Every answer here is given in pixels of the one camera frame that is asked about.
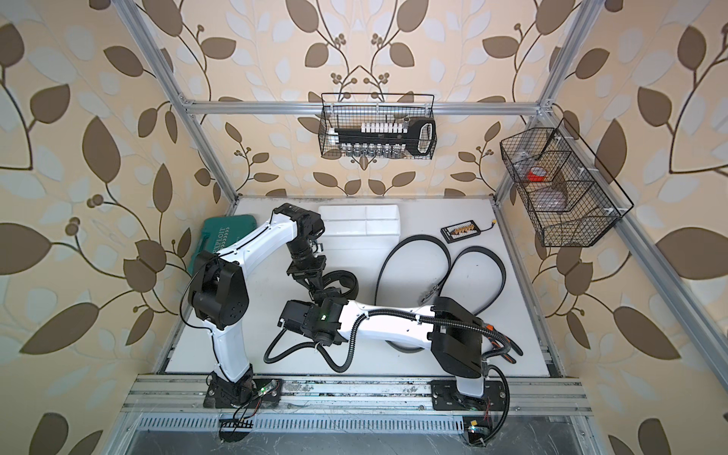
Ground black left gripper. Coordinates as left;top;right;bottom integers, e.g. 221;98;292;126
285;240;328;290

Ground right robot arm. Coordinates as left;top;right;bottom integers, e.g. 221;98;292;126
278;297;493;398

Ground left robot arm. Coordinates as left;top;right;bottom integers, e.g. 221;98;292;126
188;203;326;407

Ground white divided storage box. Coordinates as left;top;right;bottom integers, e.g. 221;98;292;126
318;205;401;250

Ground green tool case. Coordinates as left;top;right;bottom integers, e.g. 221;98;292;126
188;214;258;275

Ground black parallel charging board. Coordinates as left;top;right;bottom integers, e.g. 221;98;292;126
440;219;497;244

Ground black socket holder set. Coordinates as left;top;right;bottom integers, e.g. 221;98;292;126
318;117;437;159

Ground orange black pliers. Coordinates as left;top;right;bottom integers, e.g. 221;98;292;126
481;324;523;364

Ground red item in basket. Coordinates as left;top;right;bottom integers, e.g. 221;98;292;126
526;166;548;183

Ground back wire basket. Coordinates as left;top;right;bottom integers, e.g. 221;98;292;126
318;91;437;159

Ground wire basket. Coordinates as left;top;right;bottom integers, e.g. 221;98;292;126
500;119;634;248
318;91;437;159

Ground aluminium frame post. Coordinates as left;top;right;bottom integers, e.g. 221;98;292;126
113;0;240;206

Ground black corrugated cable conduit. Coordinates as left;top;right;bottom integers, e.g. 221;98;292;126
262;306;524;442

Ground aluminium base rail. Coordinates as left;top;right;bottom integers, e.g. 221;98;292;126
121;375;593;417

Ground right wire basket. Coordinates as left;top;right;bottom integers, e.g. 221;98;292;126
500;119;634;248

